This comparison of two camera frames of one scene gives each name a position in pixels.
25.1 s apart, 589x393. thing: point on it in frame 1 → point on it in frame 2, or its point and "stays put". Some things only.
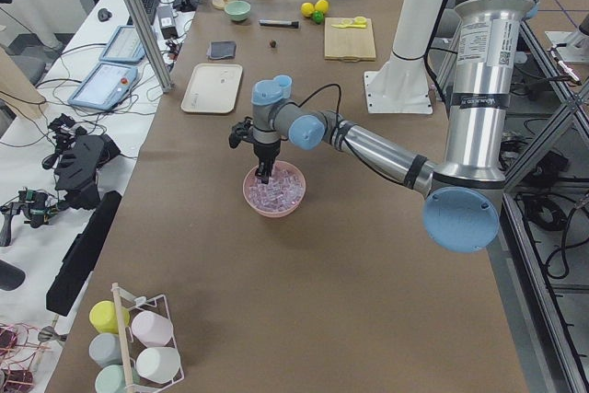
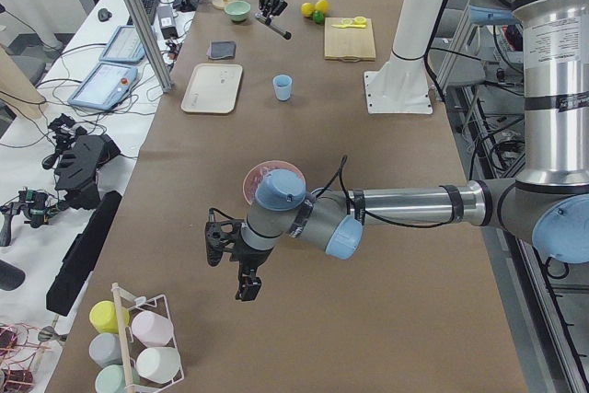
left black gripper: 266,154 → 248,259
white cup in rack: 158,364 stays put
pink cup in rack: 152,329 stays put
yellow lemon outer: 306,9 stays put
